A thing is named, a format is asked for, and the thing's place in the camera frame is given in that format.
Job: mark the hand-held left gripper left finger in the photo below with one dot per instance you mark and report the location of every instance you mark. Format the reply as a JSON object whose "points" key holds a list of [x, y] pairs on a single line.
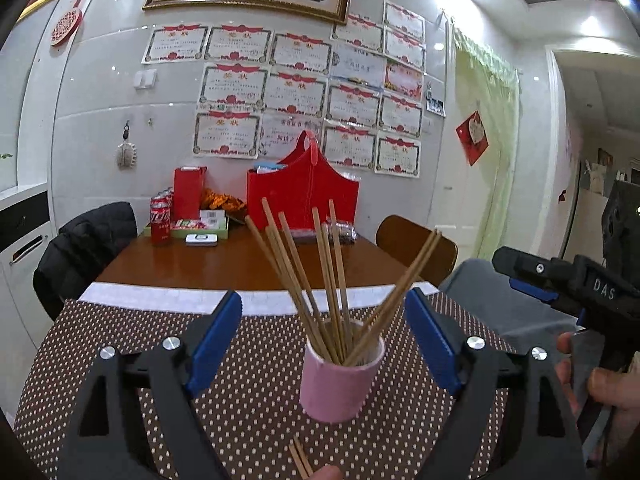
{"points": [[215, 340]]}

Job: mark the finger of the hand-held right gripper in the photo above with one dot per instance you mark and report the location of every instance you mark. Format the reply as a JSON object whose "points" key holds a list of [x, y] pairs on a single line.
{"points": [[580, 316], [530, 267]]}

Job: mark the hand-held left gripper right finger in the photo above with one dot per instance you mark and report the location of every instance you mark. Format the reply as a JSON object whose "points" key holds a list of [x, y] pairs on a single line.
{"points": [[432, 340]]}

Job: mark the bundle of chopsticks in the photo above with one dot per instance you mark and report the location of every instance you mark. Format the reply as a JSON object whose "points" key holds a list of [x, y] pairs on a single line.
{"points": [[327, 320]]}

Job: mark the pink cup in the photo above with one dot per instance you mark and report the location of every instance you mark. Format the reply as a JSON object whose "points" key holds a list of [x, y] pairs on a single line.
{"points": [[335, 390]]}

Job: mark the long wooden chopstick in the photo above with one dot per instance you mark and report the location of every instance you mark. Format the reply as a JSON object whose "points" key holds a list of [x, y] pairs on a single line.
{"points": [[298, 462], [304, 456]]}

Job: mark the person's right hand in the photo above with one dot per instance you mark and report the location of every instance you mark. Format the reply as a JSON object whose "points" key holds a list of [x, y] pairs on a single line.
{"points": [[617, 387]]}

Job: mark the person's left hand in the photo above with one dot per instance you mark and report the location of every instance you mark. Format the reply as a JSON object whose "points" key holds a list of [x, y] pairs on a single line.
{"points": [[325, 474]]}

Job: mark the white table mat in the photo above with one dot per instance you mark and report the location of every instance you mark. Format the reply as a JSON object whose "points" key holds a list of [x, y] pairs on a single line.
{"points": [[150, 297]]}

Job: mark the brown dotted placemat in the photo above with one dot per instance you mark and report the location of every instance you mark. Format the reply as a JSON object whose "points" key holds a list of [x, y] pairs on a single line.
{"points": [[250, 410]]}

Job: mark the wooden chair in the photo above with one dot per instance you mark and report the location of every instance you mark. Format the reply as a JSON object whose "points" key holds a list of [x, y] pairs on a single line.
{"points": [[405, 245]]}

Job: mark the white oval device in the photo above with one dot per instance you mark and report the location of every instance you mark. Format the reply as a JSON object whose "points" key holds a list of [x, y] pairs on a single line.
{"points": [[201, 240]]}

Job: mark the green and white flat box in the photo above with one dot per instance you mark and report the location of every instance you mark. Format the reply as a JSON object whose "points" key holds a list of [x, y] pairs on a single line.
{"points": [[200, 225]]}

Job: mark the red soda can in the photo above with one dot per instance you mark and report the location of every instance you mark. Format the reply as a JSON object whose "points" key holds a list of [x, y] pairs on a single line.
{"points": [[167, 197], [161, 225]]}

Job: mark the orange snack packets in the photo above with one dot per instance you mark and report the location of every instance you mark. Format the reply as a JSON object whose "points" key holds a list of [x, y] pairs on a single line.
{"points": [[222, 202]]}

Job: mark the pale green curtain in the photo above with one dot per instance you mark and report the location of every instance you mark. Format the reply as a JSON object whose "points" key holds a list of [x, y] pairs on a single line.
{"points": [[487, 135]]}

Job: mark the red square door decoration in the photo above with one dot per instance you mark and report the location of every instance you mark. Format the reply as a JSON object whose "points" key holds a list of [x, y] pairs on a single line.
{"points": [[472, 137]]}

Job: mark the red gift box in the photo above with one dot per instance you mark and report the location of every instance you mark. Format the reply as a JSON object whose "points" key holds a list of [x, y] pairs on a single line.
{"points": [[190, 192]]}

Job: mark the black jacket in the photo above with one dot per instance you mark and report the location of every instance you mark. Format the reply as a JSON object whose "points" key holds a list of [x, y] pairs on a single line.
{"points": [[85, 255]]}

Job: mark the red felt bag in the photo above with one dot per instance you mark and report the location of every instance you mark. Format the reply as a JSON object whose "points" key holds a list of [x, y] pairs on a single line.
{"points": [[300, 195]]}

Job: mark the white cabinet with black top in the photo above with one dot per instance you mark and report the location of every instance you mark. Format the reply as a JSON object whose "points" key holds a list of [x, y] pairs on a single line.
{"points": [[22, 260]]}

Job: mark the small wall photo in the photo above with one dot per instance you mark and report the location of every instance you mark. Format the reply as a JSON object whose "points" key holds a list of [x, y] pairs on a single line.
{"points": [[436, 102]]}

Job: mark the wall of framed certificates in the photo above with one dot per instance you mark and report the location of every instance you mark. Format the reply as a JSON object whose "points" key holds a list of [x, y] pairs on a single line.
{"points": [[300, 95]]}

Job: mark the white light switch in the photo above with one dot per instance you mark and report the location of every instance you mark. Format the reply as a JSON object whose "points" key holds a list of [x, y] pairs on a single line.
{"points": [[145, 79]]}

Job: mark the round red wall ornament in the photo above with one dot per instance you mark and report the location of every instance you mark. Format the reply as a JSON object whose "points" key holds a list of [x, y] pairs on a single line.
{"points": [[67, 27]]}

